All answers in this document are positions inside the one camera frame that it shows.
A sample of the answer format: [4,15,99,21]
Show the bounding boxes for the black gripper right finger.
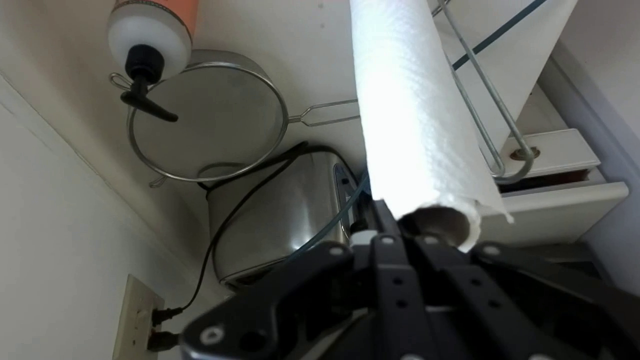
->
[398,226,640,360]

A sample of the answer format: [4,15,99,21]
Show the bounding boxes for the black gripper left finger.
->
[177,197,441,360]

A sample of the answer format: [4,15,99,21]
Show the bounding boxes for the white paper towel roll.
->
[347,0,515,253]

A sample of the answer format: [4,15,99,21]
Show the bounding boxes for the stainless steel toaster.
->
[198,145,367,289]

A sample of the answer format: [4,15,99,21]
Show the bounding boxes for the metal mesh strainer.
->
[107,47,361,187]

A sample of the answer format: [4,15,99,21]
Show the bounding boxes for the hand soap bottle black pump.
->
[106,0,203,123]

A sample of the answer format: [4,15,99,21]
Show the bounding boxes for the black power cord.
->
[146,327,179,353]
[148,139,366,325]

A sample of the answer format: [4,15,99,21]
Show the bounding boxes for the white wall outlet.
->
[109,271,168,360]

